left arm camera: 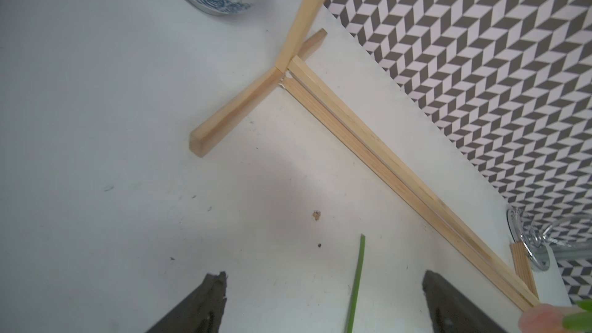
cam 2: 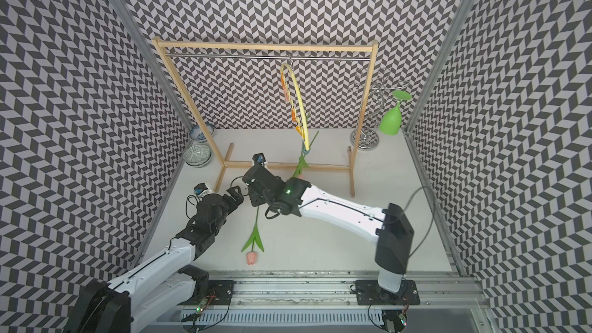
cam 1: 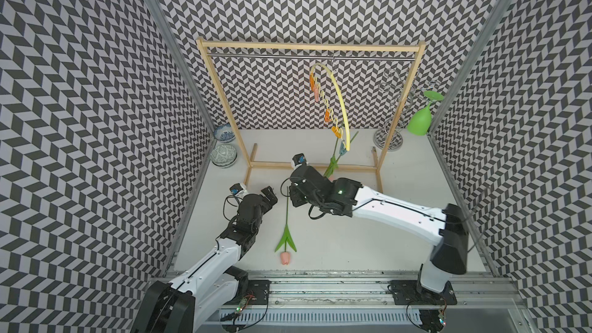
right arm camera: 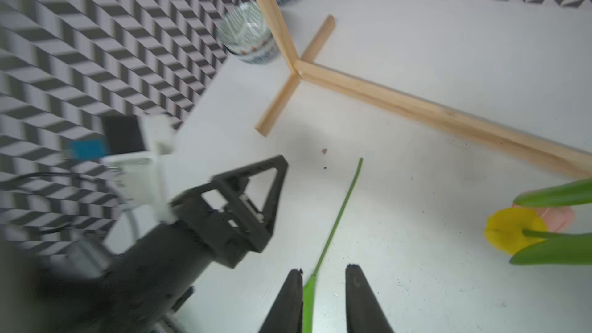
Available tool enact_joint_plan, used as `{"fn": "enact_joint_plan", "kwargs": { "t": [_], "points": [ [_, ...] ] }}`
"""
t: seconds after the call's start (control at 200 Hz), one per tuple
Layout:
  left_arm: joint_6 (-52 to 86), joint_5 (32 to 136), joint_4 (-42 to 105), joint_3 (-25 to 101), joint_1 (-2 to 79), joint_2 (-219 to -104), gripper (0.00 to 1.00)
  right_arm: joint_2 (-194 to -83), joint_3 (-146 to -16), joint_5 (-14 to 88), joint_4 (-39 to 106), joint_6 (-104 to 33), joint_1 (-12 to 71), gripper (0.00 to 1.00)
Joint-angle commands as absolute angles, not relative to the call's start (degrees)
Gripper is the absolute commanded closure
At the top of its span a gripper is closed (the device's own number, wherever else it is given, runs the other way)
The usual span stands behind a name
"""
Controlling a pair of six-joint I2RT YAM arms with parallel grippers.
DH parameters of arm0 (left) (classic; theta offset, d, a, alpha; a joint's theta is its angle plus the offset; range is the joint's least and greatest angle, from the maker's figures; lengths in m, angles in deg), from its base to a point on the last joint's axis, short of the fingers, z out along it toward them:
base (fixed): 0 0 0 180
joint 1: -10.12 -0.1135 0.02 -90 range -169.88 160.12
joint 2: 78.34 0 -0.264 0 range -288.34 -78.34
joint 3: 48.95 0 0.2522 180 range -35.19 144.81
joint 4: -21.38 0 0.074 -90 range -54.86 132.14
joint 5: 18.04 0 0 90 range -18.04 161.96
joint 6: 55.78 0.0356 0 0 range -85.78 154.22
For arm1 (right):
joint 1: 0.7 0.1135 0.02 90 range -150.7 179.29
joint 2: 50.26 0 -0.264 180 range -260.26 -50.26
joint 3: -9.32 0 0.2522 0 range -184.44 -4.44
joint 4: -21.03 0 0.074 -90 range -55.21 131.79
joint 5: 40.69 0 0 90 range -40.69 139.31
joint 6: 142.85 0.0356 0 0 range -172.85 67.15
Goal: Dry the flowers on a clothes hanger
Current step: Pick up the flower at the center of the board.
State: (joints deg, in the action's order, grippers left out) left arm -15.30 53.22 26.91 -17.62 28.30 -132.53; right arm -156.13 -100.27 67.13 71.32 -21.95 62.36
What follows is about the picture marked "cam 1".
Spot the yellow tulip flower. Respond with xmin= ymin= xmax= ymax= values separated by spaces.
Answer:
xmin=331 ymin=140 xmax=348 ymax=166

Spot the pink tulip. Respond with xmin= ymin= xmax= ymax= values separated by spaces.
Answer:
xmin=274 ymin=197 xmax=298 ymax=266
xmin=323 ymin=138 xmax=342 ymax=179

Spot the yellow arched peg hanger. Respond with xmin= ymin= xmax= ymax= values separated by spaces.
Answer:
xmin=308 ymin=63 xmax=353 ymax=151

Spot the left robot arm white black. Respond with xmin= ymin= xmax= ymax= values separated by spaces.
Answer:
xmin=130 ymin=183 xmax=278 ymax=332

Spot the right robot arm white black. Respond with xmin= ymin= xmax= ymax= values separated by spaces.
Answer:
xmin=289 ymin=164 xmax=470 ymax=293

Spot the green patterned ceramic bowl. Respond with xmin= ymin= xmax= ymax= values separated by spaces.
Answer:
xmin=210 ymin=144 xmax=238 ymax=168

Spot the blue white ceramic bowl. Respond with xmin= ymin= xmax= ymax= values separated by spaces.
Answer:
xmin=214 ymin=123 xmax=236 ymax=144

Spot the green plastic wine glass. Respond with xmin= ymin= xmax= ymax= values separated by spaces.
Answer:
xmin=407 ymin=90 xmax=445 ymax=136

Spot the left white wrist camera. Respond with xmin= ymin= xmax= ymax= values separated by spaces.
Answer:
xmin=230 ymin=183 xmax=248 ymax=199

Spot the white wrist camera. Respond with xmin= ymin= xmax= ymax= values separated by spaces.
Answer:
xmin=230 ymin=183 xmax=248 ymax=199
xmin=291 ymin=154 xmax=308 ymax=170

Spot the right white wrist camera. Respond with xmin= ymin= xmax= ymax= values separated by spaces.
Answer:
xmin=291 ymin=154 xmax=308 ymax=170

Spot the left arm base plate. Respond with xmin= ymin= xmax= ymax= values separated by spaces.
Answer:
xmin=224 ymin=279 xmax=271 ymax=308

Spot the metal wire glass stand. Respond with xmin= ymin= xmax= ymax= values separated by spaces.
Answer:
xmin=373 ymin=65 xmax=438 ymax=151

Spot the metal rack rail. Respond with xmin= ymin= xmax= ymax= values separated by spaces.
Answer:
xmin=209 ymin=53 xmax=414 ymax=62

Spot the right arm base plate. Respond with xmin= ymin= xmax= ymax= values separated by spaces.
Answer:
xmin=387 ymin=280 xmax=458 ymax=306

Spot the wooden clothes rack frame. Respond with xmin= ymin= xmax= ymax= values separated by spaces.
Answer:
xmin=195 ymin=38 xmax=427 ymax=194

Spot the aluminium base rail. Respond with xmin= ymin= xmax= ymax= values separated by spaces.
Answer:
xmin=206 ymin=271 xmax=526 ymax=326

